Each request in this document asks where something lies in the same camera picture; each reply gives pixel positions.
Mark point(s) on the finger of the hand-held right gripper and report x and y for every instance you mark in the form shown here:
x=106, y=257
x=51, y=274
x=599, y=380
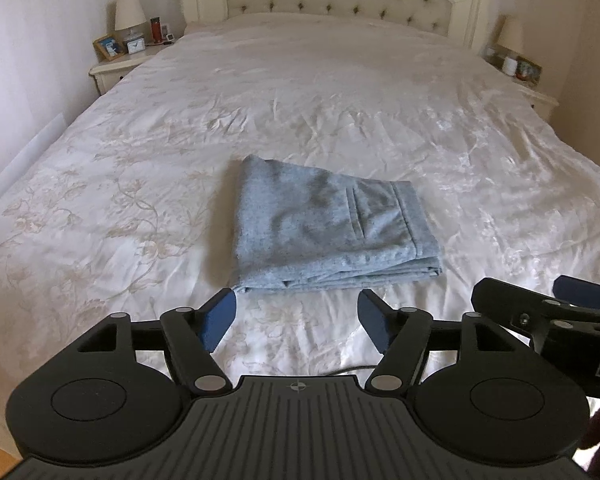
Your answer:
x=590, y=292
x=505, y=305

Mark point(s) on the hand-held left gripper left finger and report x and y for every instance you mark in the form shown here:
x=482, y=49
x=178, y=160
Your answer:
x=220, y=317

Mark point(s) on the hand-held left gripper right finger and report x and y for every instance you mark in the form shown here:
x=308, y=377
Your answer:
x=375, y=320

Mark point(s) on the grey speckled pants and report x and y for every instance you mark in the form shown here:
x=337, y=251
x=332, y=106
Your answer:
x=320, y=220

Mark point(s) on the cream nightstand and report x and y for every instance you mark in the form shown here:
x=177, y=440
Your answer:
x=535, y=92
x=125, y=67

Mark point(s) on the white floral bedspread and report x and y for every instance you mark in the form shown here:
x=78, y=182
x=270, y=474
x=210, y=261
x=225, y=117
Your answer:
x=330, y=100

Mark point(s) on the white table lamp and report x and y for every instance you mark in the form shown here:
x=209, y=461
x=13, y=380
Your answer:
x=129, y=10
x=511, y=35

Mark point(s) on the small white clock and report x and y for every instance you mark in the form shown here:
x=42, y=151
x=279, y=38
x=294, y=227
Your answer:
x=136, y=46

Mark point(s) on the small white device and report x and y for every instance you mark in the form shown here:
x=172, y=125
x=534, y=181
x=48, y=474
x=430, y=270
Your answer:
x=169, y=35

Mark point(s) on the red bottle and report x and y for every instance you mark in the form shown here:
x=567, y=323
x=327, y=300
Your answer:
x=155, y=30

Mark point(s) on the wooden picture frame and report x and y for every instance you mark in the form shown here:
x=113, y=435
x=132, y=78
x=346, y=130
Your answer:
x=106, y=48
x=530, y=70

